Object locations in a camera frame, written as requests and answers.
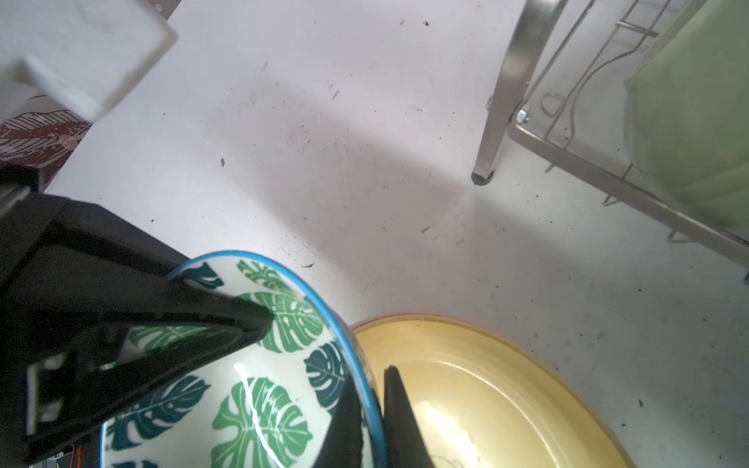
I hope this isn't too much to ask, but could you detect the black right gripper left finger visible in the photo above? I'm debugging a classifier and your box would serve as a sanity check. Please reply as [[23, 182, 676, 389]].
[[313, 376, 364, 468]]

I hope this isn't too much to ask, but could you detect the light green bowl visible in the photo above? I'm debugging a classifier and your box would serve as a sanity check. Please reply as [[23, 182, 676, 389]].
[[624, 1, 748, 232]]

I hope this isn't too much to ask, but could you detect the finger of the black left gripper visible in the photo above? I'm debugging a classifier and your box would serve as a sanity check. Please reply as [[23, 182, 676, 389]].
[[23, 282, 272, 465]]

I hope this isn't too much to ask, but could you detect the silver two-tier dish rack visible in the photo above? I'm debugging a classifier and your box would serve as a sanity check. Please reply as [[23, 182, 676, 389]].
[[471, 1, 748, 267]]

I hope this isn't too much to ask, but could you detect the yellow plate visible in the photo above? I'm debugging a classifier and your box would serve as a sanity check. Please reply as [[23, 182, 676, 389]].
[[355, 320, 634, 467]]

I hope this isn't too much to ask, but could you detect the pink plate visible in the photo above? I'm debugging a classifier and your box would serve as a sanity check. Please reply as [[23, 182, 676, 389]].
[[350, 311, 525, 352]]

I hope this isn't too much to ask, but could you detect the green leaf patterned bowl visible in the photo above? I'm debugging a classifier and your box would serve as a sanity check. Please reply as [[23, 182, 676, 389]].
[[98, 251, 388, 467]]

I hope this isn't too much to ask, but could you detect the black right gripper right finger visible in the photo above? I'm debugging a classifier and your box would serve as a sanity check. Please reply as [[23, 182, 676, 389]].
[[383, 366, 434, 468]]

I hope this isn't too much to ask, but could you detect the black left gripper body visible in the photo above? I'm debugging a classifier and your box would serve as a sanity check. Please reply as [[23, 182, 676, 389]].
[[1, 163, 185, 467]]

